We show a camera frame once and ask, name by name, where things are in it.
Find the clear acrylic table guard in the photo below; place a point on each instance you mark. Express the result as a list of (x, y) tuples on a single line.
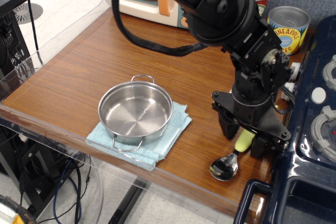
[(60, 102)]

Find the spoon with green handle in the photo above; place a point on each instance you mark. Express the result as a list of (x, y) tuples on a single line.
[(226, 168)]

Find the light blue cloth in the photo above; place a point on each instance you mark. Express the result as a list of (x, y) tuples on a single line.
[(148, 155)]

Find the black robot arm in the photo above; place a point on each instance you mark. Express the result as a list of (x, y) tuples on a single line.
[(261, 68)]

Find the pineapple slices can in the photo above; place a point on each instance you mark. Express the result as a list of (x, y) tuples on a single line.
[(290, 24)]

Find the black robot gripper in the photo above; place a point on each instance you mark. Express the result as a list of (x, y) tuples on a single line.
[(258, 115)]

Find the stainless steel pot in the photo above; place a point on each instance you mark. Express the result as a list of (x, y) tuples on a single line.
[(135, 112)]

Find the dark blue toy stove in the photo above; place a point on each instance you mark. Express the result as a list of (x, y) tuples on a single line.
[(302, 189)]

